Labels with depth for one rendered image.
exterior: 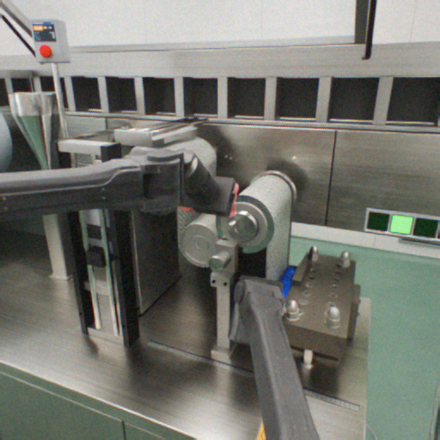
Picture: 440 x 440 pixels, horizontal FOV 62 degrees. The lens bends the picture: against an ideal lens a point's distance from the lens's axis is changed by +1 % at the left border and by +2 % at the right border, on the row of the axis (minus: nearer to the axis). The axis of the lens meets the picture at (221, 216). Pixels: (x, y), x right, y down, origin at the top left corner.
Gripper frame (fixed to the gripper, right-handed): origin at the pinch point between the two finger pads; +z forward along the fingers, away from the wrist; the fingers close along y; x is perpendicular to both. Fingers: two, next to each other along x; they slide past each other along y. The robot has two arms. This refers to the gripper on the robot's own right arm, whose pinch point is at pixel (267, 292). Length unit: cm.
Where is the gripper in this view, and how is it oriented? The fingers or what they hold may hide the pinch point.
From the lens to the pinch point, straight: 95.0
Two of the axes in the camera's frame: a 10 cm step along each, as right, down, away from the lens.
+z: 3.3, 1.8, 9.3
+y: 9.2, 1.4, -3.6
